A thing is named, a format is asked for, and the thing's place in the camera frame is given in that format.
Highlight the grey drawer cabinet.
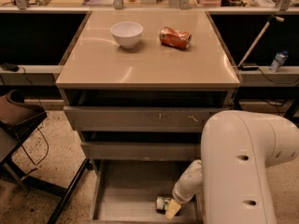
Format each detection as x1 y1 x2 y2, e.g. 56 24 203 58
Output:
55 8 241 165

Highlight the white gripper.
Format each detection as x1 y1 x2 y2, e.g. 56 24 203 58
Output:
165 168 203 220

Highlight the white stick with black tip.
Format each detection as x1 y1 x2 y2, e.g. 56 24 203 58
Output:
237 15 284 69

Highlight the white ceramic bowl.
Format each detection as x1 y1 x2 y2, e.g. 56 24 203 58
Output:
110 21 143 49

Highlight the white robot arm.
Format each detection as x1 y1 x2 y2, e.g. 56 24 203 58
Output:
166 110 299 224

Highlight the small plastic water bottle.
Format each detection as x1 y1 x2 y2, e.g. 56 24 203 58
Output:
269 50 288 72

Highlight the grey top drawer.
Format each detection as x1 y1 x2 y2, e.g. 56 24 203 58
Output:
64 106 224 133

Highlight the crushed orange soda can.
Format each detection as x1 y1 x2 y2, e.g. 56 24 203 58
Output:
159 26 192 49

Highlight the brown office chair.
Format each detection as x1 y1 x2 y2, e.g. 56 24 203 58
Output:
0 90 89 224

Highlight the black device on left ledge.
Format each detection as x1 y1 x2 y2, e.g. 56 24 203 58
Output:
0 63 20 72

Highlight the black cable left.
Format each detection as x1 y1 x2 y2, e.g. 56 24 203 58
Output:
18 66 50 166

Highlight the grey open bottom drawer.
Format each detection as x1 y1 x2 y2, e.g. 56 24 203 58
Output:
89 161 203 224

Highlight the grey middle drawer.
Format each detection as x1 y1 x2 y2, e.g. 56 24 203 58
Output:
81 142 201 161

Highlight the black device on ledge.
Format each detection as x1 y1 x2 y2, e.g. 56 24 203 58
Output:
240 63 259 71
0 63 20 72

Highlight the black device on right ledge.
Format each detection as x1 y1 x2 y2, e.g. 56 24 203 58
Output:
240 63 259 71

